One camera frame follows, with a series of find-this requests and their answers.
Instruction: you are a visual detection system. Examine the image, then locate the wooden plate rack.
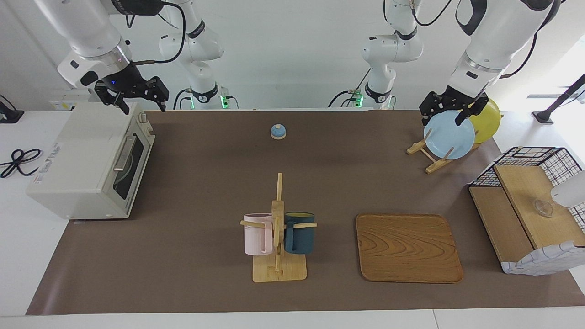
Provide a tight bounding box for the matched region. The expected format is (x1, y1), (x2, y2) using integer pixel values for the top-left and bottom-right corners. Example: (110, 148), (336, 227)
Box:
(406, 114), (503, 174)

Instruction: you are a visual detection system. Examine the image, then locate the mint green plate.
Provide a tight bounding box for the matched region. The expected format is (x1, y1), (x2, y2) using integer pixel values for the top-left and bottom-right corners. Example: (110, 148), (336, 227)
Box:
(113, 153), (134, 186)

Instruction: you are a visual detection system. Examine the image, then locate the white toaster oven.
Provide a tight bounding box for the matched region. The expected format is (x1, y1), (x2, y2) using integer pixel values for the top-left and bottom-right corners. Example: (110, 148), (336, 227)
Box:
(26, 101), (156, 220)

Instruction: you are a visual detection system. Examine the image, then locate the toaster oven glass door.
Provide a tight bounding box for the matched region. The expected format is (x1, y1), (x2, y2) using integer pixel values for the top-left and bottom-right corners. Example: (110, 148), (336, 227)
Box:
(104, 129), (155, 204)

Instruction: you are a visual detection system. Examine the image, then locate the white rounded object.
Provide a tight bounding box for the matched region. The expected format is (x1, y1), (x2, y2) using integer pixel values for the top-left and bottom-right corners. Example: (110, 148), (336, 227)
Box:
(550, 170), (585, 208)

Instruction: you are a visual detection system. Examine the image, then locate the yellow plate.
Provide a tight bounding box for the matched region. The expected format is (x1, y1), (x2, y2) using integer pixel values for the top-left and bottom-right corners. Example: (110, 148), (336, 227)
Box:
(468, 98), (501, 144)

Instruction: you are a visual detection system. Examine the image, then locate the coiled black cable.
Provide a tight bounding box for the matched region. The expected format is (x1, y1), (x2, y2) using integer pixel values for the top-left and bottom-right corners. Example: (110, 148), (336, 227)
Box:
(0, 149), (43, 179)

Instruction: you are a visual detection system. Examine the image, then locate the black angled stand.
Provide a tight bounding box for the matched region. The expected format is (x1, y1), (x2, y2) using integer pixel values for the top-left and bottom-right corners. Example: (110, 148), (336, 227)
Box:
(532, 74), (585, 124)

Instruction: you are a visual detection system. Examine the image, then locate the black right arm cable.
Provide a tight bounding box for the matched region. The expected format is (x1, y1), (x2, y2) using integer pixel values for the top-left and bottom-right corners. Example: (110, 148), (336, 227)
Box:
(133, 0), (186, 65)

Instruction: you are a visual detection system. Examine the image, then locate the black wire basket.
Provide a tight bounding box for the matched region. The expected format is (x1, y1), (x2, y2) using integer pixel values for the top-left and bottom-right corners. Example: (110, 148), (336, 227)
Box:
(468, 146), (585, 229)

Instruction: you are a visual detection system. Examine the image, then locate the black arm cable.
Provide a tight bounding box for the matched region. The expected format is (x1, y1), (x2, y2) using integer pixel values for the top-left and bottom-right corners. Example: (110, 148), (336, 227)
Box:
(409, 0), (540, 80)
(133, 0), (186, 65)

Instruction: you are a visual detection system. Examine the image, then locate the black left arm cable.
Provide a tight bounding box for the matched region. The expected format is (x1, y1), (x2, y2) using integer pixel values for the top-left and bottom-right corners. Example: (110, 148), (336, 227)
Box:
(409, 0), (540, 80)

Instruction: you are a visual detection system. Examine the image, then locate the wooden mug rack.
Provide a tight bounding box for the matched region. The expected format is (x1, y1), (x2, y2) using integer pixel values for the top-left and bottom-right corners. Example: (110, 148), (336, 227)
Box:
(240, 173), (317, 283)

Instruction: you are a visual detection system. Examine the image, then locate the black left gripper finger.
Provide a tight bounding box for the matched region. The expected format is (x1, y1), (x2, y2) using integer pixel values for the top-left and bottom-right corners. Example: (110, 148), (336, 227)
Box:
(453, 104), (489, 127)
(419, 92), (436, 126)

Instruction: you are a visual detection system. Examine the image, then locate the brown table mat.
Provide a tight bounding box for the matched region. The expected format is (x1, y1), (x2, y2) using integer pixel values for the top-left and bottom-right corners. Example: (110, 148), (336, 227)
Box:
(25, 110), (585, 316)

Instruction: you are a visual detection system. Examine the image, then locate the black wire basket shelf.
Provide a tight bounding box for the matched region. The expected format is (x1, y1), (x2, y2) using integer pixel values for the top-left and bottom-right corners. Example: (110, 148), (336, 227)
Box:
(469, 164), (585, 265)

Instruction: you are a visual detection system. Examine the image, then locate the brown wooden tray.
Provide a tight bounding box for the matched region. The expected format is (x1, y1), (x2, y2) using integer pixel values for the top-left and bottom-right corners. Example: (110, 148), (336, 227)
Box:
(356, 213), (463, 284)

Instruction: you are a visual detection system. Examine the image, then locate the white checkered cloth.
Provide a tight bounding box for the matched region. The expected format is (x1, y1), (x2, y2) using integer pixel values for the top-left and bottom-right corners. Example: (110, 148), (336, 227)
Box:
(500, 241), (585, 276)

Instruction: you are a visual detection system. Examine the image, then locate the light blue plate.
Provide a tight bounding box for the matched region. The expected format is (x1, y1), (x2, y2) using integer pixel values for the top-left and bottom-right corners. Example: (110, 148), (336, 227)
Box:
(423, 111), (476, 160)

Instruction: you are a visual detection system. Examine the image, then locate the black desk clamp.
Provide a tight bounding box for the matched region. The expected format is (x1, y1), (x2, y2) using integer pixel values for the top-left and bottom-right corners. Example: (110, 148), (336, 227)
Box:
(0, 95), (24, 124)

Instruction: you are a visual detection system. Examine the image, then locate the dark blue mug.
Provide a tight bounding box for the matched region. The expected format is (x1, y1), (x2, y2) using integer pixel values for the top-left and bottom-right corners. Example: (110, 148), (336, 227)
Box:
(283, 212), (316, 255)

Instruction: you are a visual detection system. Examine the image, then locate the pink mug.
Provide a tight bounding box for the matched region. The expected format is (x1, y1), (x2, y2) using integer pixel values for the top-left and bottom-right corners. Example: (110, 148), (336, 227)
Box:
(243, 213), (275, 256)

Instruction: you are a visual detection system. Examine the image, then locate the white wall box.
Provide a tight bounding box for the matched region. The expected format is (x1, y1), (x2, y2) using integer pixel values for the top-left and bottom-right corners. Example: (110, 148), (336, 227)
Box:
(49, 89), (99, 111)

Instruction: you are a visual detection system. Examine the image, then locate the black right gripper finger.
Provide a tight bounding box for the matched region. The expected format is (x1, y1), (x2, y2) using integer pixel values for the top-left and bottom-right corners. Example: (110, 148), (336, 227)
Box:
(148, 76), (170, 113)
(94, 87), (130, 115)

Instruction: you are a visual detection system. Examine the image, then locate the small clear glass object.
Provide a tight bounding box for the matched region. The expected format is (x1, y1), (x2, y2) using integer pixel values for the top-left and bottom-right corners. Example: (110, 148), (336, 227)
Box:
(532, 199), (554, 218)

